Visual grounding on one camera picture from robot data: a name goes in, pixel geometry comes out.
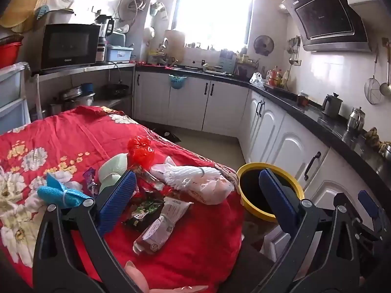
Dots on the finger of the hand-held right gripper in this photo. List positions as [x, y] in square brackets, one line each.
[343, 200]
[368, 204]

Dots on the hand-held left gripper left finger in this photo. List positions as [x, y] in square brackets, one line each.
[117, 200]

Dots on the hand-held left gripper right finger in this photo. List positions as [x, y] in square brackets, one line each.
[279, 198]

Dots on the green snack wrapper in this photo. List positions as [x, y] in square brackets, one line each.
[143, 210]

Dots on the yellow rimmed black bin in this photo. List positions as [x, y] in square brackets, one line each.
[250, 195]

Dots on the light green foam sleeve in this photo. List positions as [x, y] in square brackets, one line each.
[114, 166]

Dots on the purple wrapper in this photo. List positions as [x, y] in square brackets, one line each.
[90, 180]

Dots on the red silver snack wrapper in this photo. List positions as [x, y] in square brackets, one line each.
[152, 186]

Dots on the brown white packet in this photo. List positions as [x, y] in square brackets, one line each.
[162, 226]

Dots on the person's left hand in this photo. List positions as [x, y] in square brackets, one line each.
[136, 276]

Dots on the pile of ginger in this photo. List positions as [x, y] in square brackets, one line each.
[374, 135]

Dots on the black kitchen countertop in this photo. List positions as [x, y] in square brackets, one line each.
[336, 125]

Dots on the steel teapot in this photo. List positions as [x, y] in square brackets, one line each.
[356, 120]

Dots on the dark floor mat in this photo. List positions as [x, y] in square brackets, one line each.
[166, 135]

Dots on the red floral blanket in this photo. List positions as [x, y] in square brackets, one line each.
[61, 134]

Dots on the grey green kettle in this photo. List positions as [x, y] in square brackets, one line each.
[332, 106]

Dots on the black wok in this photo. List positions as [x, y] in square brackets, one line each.
[115, 90]

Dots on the steel pot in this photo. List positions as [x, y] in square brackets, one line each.
[76, 97]

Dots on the blue container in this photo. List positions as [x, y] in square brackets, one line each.
[87, 87]

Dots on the yellow oil bottle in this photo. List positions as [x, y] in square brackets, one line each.
[285, 80]

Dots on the red label oil bottle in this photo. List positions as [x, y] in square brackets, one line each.
[275, 77]

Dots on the clear plastic bag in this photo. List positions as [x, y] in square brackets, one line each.
[258, 79]

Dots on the blue hanging basket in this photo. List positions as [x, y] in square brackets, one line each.
[177, 81]

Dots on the black dish rack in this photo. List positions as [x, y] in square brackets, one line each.
[246, 68]

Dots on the steel shelf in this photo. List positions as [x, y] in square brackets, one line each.
[85, 68]

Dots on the blue plastic dish bin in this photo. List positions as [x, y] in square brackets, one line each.
[119, 54]

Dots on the blue countertop organizer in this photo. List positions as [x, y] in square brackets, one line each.
[228, 58]

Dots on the hanging utensil rack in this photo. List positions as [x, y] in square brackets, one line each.
[294, 48]

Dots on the white plastic drawer unit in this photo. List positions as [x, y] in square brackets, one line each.
[12, 91]

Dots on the black microwave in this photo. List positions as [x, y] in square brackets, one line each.
[70, 47]

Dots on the wooden cutting board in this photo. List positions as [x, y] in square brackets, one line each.
[175, 45]

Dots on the black blender jug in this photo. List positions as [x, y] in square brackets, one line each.
[105, 27]

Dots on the red plastic basin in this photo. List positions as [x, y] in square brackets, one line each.
[10, 53]

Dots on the black range hood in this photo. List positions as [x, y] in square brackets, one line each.
[326, 15]

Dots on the window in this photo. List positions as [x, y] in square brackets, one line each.
[213, 6]

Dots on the woven bamboo tray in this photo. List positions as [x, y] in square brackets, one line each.
[21, 6]

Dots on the small wall fan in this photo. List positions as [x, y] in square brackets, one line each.
[263, 45]

